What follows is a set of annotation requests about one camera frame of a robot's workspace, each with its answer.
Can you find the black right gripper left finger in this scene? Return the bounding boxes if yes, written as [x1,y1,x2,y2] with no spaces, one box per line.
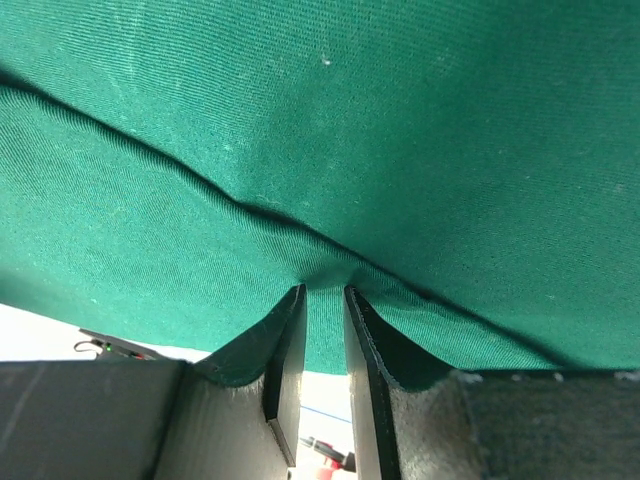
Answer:
[1,285,307,479]

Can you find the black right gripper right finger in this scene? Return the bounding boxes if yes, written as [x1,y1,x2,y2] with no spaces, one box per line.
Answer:
[343,287,639,479]

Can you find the dark green surgical cloth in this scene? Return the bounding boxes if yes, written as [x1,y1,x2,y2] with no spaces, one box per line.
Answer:
[1,1,639,373]

